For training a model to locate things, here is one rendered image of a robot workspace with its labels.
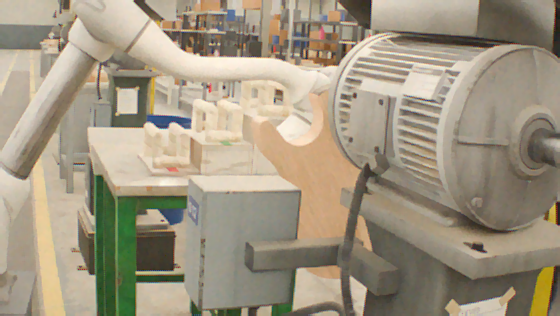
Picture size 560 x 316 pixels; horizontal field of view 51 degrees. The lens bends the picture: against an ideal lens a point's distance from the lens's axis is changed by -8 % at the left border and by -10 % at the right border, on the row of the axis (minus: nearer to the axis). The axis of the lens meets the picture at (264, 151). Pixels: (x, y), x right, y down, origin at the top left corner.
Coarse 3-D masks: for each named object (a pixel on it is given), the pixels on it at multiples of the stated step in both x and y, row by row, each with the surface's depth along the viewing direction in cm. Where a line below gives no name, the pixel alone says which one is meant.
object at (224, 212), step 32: (192, 192) 101; (224, 192) 96; (256, 192) 98; (288, 192) 100; (192, 224) 101; (224, 224) 97; (256, 224) 99; (288, 224) 101; (192, 256) 102; (224, 256) 98; (192, 288) 102; (224, 288) 100; (256, 288) 102; (288, 288) 104
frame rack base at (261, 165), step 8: (248, 112) 207; (256, 112) 209; (248, 120) 199; (272, 120) 195; (280, 120) 196; (248, 128) 199; (248, 136) 199; (256, 152) 196; (256, 160) 196; (264, 160) 197; (256, 168) 197; (264, 168) 198; (272, 168) 198
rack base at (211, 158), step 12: (204, 132) 212; (192, 144) 200; (204, 144) 190; (216, 144) 192; (240, 144) 194; (252, 144) 195; (192, 156) 200; (204, 156) 190; (216, 156) 192; (228, 156) 193; (240, 156) 194; (252, 156) 196; (204, 168) 191; (216, 168) 192; (228, 168) 194; (240, 168) 195
